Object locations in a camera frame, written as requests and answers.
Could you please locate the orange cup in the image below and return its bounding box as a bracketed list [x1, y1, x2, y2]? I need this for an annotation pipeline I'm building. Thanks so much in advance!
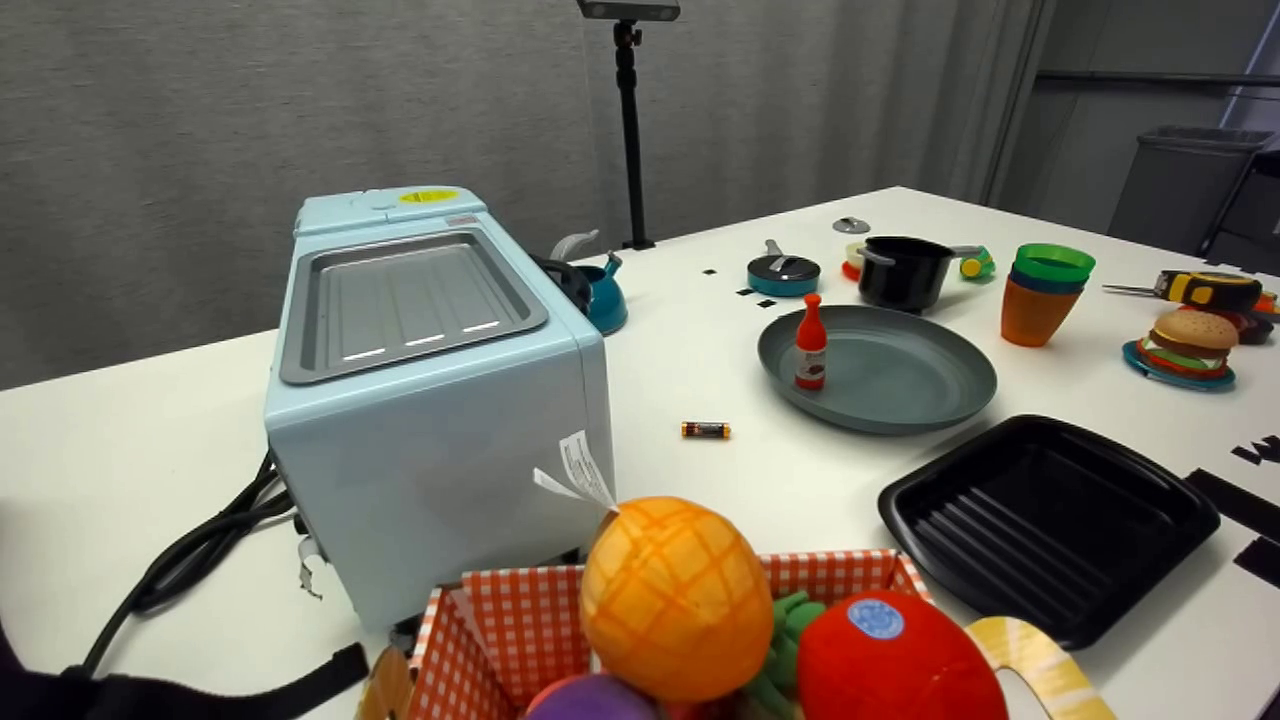
[995, 277, 1082, 352]

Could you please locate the gray plate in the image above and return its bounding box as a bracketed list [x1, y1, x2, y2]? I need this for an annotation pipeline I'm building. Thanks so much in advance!
[756, 301, 1000, 440]

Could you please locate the teal toy kettle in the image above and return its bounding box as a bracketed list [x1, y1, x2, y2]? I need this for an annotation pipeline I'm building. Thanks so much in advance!
[535, 228, 632, 339]

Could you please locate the small dark frying pan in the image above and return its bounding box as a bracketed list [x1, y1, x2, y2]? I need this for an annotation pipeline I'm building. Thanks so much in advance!
[737, 234, 822, 302]

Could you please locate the red ketchup bottle toy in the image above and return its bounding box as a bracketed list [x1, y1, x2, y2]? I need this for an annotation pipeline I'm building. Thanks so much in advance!
[793, 293, 830, 399]

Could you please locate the light blue toaster oven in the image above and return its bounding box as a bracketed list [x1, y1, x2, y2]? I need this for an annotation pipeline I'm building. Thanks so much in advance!
[258, 178, 621, 641]

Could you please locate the orange plush fruit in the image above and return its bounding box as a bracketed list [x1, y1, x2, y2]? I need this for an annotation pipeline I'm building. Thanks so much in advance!
[529, 426, 781, 709]

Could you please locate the black toy pot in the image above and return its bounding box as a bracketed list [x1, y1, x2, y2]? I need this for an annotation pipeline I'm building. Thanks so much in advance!
[857, 232, 960, 315]

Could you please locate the red checkered basket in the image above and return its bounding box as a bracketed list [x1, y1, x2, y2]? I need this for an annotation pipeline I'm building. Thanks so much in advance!
[397, 543, 935, 720]

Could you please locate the green plush vegetable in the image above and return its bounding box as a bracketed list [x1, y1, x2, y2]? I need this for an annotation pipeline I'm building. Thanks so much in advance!
[730, 588, 830, 720]

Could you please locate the purple plush fruit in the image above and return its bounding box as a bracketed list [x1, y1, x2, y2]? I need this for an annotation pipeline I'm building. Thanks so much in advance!
[520, 668, 663, 720]

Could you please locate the green yellow toy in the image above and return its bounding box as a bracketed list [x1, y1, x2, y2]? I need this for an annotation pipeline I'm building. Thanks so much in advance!
[957, 245, 1000, 289]

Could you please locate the red plush tomato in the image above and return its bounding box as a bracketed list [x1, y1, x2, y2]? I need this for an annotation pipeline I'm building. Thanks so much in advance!
[794, 588, 1013, 720]

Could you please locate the black grill tray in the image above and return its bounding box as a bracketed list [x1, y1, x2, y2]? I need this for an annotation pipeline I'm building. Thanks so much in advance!
[875, 411, 1222, 650]

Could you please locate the gray backdrop curtain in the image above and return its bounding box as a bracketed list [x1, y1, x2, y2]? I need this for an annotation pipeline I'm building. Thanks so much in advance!
[0, 0, 1063, 391]

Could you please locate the yellow plush slice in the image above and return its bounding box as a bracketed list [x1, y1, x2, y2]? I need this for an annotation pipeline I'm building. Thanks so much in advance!
[963, 611, 1121, 720]

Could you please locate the teal small dish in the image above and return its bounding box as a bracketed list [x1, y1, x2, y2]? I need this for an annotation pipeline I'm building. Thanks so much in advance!
[1121, 336, 1241, 395]

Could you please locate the toy burger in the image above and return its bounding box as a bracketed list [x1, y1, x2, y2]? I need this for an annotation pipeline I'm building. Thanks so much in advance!
[1131, 302, 1242, 382]

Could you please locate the gray trash bin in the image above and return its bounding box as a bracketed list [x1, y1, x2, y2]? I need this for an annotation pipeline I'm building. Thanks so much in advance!
[1103, 124, 1274, 259]

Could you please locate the yellow black toy tool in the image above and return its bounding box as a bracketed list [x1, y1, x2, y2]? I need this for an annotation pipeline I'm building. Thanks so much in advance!
[1099, 262, 1280, 346]

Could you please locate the black bag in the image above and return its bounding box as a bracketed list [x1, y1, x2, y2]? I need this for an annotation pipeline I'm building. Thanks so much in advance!
[0, 619, 371, 720]

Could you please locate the black tape strip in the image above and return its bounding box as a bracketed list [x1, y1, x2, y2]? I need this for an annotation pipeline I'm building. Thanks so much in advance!
[1228, 532, 1280, 592]
[1181, 465, 1280, 543]

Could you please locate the dark bin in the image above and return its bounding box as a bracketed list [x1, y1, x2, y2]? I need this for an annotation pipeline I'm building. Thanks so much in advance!
[1201, 148, 1280, 281]

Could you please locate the black camera stand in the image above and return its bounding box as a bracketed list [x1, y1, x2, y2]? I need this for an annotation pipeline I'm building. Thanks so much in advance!
[577, 0, 683, 255]

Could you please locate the black oven power cable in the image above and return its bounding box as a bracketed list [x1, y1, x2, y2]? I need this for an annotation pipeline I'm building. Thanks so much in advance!
[74, 447, 300, 678]

